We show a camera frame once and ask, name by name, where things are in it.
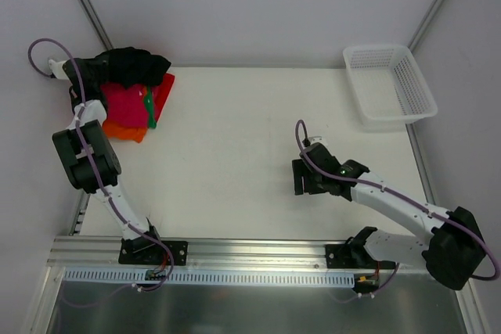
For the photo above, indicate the red folded t shirt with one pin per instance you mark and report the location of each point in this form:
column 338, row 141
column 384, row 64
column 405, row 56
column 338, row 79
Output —
column 161, row 94

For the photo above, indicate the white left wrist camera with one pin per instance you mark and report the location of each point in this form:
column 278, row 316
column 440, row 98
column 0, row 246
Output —
column 61, row 69

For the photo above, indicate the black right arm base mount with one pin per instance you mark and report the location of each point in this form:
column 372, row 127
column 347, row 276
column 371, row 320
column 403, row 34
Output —
column 351, row 254

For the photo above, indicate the magenta folded t shirt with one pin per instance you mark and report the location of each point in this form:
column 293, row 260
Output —
column 126, row 106

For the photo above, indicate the aluminium corner post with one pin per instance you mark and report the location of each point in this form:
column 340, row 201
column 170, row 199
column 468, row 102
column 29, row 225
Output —
column 425, row 24
column 96, row 24

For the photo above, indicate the aluminium front rail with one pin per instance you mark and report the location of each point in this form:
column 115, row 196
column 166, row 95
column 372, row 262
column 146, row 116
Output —
column 210, row 254

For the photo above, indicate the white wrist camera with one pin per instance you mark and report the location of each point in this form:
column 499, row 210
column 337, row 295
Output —
column 61, row 69
column 317, row 139

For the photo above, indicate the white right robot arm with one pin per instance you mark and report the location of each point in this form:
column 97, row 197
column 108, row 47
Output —
column 448, row 243

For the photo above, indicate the white plastic basket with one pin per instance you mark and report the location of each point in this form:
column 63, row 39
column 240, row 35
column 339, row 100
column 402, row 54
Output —
column 388, row 87

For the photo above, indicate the orange folded t shirt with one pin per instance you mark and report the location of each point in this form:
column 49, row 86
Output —
column 114, row 130

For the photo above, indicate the right aluminium corner post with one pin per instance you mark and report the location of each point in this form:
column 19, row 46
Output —
column 425, row 24

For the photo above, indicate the black t shirt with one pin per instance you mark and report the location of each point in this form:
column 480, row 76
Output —
column 129, row 66

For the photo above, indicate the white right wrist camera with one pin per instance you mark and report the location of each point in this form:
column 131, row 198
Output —
column 317, row 139

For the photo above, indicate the white slotted cable duct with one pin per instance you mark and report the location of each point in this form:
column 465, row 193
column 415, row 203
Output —
column 179, row 276

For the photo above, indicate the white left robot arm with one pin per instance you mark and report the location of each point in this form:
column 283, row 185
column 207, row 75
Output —
column 86, row 154

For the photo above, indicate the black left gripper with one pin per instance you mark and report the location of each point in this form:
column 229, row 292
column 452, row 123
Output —
column 95, row 66

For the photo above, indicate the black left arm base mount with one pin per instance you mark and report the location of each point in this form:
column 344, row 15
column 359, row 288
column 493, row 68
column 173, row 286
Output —
column 136, row 250

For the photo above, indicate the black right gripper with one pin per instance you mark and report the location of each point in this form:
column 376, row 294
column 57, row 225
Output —
column 304, row 177

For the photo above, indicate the left aluminium corner post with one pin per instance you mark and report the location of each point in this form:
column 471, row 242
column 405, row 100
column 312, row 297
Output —
column 96, row 24

